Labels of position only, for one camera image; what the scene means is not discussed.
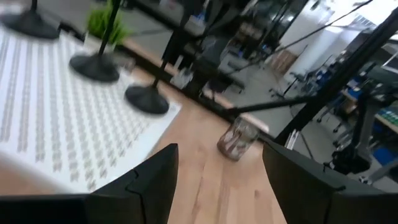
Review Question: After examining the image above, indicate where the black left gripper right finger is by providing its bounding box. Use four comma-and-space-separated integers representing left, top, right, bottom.
262, 141, 398, 224

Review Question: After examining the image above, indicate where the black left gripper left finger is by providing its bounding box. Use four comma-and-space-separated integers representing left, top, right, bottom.
84, 142, 180, 224

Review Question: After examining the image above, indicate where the black candlestick holder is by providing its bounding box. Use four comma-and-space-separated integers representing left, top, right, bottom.
124, 27, 184, 115
0, 0, 62, 40
68, 0, 123, 83

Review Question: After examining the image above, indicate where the white perforated metal shelf riser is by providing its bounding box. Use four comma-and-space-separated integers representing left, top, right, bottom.
0, 24, 183, 195

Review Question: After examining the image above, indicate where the green plant in white pot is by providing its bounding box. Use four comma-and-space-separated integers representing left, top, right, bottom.
83, 0, 133, 54

